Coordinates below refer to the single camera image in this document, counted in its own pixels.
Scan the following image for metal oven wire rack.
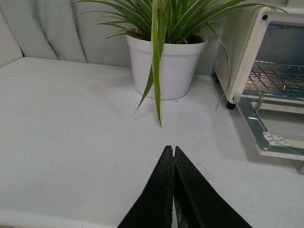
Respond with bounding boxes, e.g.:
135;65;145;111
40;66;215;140
243;61;304;101

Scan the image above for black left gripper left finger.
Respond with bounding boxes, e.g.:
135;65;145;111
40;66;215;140
118;145;175;228

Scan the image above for green striped spider plant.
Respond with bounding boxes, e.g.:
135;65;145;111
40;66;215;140
70;0;293;128

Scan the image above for glass oven door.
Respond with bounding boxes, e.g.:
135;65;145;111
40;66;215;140
234;94;304;162

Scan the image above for white plastic flower pot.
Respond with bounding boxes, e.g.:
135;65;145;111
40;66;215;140
126;35;208;100

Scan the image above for white Toshiba toaster oven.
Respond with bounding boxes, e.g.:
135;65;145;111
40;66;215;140
214;6;304;109

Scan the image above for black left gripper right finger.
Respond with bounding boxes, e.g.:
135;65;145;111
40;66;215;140
174;146;251;228

